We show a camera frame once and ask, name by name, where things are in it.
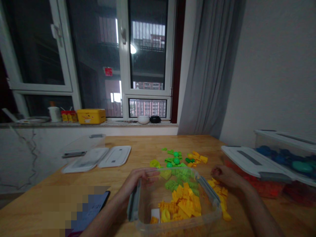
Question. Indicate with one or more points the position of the person's right hand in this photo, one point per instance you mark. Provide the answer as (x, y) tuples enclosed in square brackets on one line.
[(228, 176)]

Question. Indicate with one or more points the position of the person's left hand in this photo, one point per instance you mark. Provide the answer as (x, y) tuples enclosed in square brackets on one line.
[(134, 180)]

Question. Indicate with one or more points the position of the person's right fingers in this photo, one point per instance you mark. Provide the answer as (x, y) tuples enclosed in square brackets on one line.
[(216, 171)]

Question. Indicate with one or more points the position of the person's left fingers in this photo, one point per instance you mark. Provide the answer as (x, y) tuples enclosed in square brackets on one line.
[(151, 175)]

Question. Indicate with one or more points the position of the clear bin with grey latches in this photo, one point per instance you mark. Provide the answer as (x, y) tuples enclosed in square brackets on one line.
[(153, 197)]

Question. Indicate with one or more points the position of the pale yellow-green toy brick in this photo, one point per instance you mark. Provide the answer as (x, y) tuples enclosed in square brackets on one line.
[(166, 174)]

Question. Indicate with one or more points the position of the pile of yellow toy bricks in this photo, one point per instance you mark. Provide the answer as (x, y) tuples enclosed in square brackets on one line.
[(222, 195), (200, 157), (184, 205)]

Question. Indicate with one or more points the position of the pile of green toy bricks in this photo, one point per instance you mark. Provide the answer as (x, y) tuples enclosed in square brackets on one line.
[(174, 159), (184, 176)]

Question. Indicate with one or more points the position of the white toy piece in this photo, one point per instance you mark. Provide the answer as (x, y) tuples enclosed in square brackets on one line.
[(155, 213)]

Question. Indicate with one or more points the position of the white bin lid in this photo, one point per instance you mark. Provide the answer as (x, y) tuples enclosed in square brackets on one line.
[(116, 156), (85, 160)]

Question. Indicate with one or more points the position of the lidded bin of orange bricks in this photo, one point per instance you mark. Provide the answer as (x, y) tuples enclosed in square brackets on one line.
[(256, 170)]

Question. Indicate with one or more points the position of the dark smartphone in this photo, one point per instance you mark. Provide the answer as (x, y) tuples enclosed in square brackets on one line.
[(102, 200)]

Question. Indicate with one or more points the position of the white bowl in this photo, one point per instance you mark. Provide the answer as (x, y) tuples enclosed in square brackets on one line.
[(143, 119)]

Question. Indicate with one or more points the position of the black bowl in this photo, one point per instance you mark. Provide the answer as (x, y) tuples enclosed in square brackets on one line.
[(155, 119)]

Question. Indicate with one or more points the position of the empty clear storage bin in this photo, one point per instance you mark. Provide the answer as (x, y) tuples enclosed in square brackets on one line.
[(85, 144)]

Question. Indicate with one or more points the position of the lidded bin of blue pieces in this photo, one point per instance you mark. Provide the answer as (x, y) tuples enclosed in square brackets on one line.
[(288, 153)]

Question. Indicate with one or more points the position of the yellow lidded box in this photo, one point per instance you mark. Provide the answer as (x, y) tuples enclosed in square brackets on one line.
[(90, 116)]

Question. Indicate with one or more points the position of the bin of dark red pieces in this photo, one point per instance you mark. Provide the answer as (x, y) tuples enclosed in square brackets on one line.
[(302, 195)]

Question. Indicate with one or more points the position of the red packet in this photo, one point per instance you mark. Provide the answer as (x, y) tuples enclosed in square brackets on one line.
[(69, 116)]

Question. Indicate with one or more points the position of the grey curtain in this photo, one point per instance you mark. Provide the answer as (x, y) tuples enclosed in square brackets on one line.
[(209, 69)]

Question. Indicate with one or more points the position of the white jar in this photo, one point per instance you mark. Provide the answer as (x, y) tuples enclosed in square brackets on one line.
[(54, 114)]

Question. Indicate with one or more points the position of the white framed window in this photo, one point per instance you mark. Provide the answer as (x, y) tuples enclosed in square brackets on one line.
[(98, 56)]

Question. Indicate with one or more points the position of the white plate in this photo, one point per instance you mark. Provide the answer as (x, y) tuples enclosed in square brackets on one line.
[(33, 120)]

